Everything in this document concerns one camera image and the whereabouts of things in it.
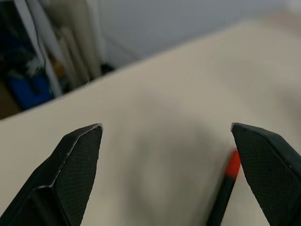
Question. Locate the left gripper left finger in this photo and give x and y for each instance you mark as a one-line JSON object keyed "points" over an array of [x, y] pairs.
{"points": [[70, 169]]}

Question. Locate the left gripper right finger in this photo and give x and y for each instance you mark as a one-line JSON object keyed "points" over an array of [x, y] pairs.
{"points": [[265, 169]]}

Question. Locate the black marker with red cap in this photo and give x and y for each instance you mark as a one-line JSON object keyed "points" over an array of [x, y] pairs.
{"points": [[231, 164]]}

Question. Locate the blue bin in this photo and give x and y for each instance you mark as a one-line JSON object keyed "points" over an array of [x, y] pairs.
{"points": [[28, 91]]}

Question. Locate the white metal pole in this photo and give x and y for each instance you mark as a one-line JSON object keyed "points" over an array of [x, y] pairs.
{"points": [[44, 47]]}

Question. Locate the beige rolled sheets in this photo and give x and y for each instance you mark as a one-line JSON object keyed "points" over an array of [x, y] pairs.
{"points": [[75, 40]]}

